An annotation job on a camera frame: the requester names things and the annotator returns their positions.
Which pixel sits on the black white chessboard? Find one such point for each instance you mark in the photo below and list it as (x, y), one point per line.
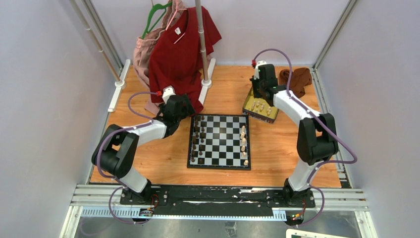
(219, 142)

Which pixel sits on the pink garment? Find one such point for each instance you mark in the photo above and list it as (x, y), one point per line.
(147, 42)

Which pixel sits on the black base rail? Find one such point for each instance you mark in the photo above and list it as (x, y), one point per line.
(225, 201)

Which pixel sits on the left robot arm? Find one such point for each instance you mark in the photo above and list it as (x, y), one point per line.
(116, 149)

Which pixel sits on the green clothes hanger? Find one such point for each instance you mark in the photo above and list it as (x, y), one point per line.
(156, 13)

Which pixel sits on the brown crumpled cloth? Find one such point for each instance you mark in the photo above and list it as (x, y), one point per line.
(301, 77)

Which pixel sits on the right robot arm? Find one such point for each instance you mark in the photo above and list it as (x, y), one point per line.
(315, 142)

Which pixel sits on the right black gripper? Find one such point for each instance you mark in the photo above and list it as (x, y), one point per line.
(254, 83)

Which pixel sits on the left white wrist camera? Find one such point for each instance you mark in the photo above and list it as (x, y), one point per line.
(167, 93)

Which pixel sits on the gold metal tin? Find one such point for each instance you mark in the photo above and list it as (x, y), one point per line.
(259, 109)

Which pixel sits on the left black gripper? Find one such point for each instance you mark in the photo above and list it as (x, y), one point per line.
(187, 109)

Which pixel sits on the red t-shirt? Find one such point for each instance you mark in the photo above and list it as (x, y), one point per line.
(176, 59)

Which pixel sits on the metal clothes rack pole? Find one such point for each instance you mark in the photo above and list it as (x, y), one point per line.
(201, 33)

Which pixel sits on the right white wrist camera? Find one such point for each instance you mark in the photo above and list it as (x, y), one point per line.
(258, 64)

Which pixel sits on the white rack base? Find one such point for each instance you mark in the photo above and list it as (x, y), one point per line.
(206, 82)

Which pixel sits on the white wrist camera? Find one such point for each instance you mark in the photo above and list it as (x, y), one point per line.
(167, 93)
(258, 64)

